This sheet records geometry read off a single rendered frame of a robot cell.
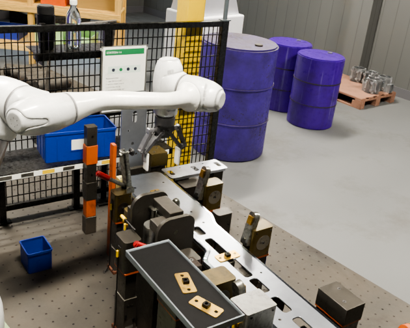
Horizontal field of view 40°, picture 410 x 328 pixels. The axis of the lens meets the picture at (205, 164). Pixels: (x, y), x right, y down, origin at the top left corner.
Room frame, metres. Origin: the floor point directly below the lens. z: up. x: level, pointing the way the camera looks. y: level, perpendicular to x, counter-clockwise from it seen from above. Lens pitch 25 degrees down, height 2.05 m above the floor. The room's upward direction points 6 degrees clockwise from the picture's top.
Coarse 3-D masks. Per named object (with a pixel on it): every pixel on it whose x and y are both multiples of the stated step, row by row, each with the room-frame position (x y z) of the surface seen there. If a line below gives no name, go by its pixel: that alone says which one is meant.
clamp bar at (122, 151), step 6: (120, 150) 1.86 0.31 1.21; (132, 150) 1.87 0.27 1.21; (120, 156) 1.85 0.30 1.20; (126, 156) 1.85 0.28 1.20; (120, 162) 1.87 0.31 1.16; (126, 162) 1.85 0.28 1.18; (126, 168) 1.85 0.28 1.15; (126, 174) 1.85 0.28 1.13; (126, 180) 1.85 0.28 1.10; (126, 186) 1.85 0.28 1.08
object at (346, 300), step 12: (324, 288) 1.42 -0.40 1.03; (336, 288) 1.43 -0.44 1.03; (324, 300) 1.39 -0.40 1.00; (336, 300) 1.37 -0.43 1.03; (348, 300) 1.37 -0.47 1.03; (360, 300) 1.38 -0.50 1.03; (324, 312) 1.39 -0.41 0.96; (336, 312) 1.35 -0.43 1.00; (348, 312) 1.33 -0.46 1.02; (360, 312) 1.36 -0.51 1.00; (336, 324) 1.35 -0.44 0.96; (348, 324) 1.34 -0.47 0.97
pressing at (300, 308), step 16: (144, 176) 2.10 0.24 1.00; (160, 176) 2.12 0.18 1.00; (144, 192) 1.97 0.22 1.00; (176, 192) 1.99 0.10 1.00; (192, 208) 1.88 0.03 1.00; (208, 224) 1.77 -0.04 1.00; (224, 240) 1.68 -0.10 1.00; (208, 256) 1.57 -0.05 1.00; (240, 256) 1.59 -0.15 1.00; (256, 272) 1.51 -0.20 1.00; (272, 272) 1.52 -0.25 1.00; (256, 288) 1.42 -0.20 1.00; (272, 288) 1.43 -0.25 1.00; (288, 288) 1.44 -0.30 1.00; (288, 304) 1.36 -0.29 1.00; (304, 304) 1.37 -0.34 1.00; (288, 320) 1.29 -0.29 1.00; (304, 320) 1.30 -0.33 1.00; (320, 320) 1.31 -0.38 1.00
